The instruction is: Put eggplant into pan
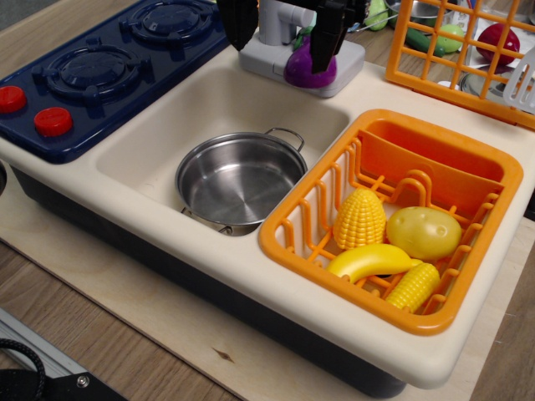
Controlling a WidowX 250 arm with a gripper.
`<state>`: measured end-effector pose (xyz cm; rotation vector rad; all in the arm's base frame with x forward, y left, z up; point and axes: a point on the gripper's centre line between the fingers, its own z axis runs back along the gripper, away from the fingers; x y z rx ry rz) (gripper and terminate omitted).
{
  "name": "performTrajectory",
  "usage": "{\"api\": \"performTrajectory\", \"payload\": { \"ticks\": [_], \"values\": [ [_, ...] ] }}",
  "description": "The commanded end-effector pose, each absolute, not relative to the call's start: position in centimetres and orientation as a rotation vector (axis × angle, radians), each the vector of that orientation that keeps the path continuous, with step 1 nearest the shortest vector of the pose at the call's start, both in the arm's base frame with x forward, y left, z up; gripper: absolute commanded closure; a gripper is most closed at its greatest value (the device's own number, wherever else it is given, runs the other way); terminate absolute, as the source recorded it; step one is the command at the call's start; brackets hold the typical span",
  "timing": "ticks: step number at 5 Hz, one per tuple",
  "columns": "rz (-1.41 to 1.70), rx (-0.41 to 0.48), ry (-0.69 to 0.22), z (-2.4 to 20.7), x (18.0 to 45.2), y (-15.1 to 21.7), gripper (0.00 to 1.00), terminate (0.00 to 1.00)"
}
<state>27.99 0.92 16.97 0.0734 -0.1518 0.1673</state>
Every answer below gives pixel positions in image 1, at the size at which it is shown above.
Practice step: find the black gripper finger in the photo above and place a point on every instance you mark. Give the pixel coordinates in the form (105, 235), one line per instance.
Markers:
(333, 20)
(240, 20)

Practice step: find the purple toy eggplant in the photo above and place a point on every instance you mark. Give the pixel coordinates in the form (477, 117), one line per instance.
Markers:
(298, 69)

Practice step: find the stainless steel pan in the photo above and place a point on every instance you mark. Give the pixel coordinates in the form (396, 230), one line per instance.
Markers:
(232, 182)

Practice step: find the grey toy faucet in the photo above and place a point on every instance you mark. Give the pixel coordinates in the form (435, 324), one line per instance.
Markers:
(271, 45)

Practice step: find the green toy pear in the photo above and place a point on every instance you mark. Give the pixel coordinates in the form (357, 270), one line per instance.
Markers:
(377, 15)

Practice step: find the green toy cucumber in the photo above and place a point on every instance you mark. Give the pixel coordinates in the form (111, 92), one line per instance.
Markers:
(422, 43)

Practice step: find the light green toy fruit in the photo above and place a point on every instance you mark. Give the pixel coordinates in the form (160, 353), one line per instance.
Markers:
(450, 45)

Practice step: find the orange upright grid rack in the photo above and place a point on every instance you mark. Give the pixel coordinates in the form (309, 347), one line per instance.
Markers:
(463, 78)

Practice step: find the red toy fruit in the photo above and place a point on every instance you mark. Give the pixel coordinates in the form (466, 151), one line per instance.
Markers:
(492, 36)

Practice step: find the orange dish drainer basket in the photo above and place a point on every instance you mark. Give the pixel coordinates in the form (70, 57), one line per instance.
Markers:
(406, 162)

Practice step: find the blue toy stove top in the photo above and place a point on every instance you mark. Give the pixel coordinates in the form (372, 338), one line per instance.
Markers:
(109, 74)

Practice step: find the white plastic spatula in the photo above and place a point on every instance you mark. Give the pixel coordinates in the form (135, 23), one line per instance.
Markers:
(519, 90)

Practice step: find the yellow toy corn large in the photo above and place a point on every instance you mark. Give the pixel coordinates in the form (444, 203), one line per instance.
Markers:
(361, 221)

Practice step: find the cream toy kitchen sink unit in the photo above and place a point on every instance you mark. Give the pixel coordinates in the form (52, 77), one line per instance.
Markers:
(127, 178)

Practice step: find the red stove knob right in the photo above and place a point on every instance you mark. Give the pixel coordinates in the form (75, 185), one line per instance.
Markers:
(53, 122)

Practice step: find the red stove knob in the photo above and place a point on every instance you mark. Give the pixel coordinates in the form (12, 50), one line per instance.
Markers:
(12, 99)
(53, 122)

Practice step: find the yellow toy potato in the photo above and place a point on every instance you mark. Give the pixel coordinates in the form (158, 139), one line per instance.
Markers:
(424, 233)

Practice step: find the red stove knob left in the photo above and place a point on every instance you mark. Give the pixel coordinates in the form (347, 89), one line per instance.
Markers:
(12, 99)

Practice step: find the yellow toy banana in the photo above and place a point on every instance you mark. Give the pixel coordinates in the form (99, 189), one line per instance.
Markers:
(371, 260)

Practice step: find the yellow toy corn small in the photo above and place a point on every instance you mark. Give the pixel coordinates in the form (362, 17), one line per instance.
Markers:
(414, 288)

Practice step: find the plywood base board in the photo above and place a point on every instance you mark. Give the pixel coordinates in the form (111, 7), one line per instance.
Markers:
(237, 357)

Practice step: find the black metal bracket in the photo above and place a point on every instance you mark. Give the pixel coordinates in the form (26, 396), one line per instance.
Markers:
(82, 386)

